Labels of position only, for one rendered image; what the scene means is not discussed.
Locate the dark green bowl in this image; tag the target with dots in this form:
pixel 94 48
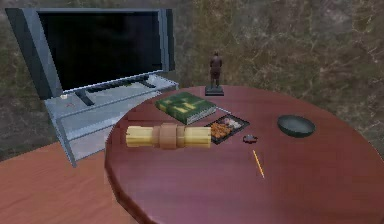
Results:
pixel 296 125

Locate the round reddish wooden table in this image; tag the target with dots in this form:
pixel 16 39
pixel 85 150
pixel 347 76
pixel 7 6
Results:
pixel 266 180

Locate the grey glass television stand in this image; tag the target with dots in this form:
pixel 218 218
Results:
pixel 96 113

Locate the small dark round object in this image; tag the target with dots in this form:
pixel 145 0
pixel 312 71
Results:
pixel 250 138

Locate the yellow scroll with brown band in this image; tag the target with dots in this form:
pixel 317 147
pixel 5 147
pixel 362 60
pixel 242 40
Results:
pixel 168 136

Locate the green spiral notebook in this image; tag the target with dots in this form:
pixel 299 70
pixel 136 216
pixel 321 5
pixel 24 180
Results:
pixel 185 106

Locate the small white object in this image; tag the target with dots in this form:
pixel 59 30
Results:
pixel 63 96

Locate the grey flat television set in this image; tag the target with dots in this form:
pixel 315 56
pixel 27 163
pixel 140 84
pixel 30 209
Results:
pixel 100 46

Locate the dark brown figure statuette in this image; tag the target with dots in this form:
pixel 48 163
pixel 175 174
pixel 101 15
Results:
pixel 215 71

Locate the yellow pencil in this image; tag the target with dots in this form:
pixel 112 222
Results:
pixel 258 163

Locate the black tray of food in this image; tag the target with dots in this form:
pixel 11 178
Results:
pixel 226 127

